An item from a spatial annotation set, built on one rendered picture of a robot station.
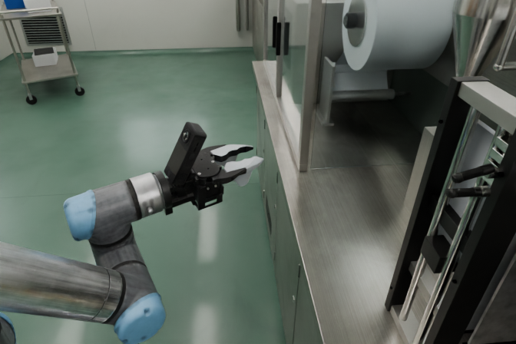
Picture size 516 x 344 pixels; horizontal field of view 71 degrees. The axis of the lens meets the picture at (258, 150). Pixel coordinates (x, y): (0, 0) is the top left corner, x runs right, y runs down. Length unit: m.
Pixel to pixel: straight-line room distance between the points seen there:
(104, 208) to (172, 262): 1.59
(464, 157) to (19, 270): 0.62
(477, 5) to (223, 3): 4.91
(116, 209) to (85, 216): 0.05
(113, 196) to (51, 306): 0.19
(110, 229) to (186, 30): 5.18
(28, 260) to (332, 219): 0.80
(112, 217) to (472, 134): 0.57
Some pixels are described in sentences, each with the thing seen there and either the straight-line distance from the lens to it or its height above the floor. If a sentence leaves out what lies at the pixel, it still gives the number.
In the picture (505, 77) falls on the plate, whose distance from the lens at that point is 1.26.
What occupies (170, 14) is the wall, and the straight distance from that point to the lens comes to 5.71.
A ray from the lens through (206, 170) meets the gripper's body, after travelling 0.68.
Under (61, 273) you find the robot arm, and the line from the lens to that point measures 0.55.
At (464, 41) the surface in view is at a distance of 0.94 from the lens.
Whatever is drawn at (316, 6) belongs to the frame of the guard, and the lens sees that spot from 1.06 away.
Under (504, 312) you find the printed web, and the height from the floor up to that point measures 1.01.
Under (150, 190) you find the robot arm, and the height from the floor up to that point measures 1.24.
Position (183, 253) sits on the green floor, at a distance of 2.25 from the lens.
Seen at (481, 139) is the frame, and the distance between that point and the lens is 0.62.
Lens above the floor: 1.63
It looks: 32 degrees down
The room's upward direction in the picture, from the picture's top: straight up
